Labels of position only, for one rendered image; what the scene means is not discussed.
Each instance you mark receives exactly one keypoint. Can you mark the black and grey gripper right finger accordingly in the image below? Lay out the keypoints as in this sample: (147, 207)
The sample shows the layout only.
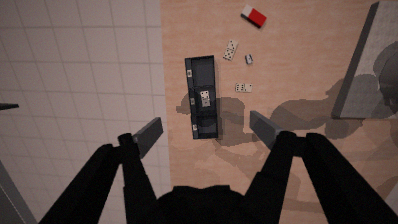
(345, 196)

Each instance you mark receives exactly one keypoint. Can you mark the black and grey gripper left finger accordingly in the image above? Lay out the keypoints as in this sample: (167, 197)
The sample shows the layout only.
(83, 200)

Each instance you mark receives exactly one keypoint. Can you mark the white domino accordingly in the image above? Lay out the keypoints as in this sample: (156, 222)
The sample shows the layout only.
(205, 98)
(243, 87)
(230, 49)

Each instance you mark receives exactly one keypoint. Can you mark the black rack of three labelled bins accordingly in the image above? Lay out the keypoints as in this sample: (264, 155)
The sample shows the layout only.
(200, 72)

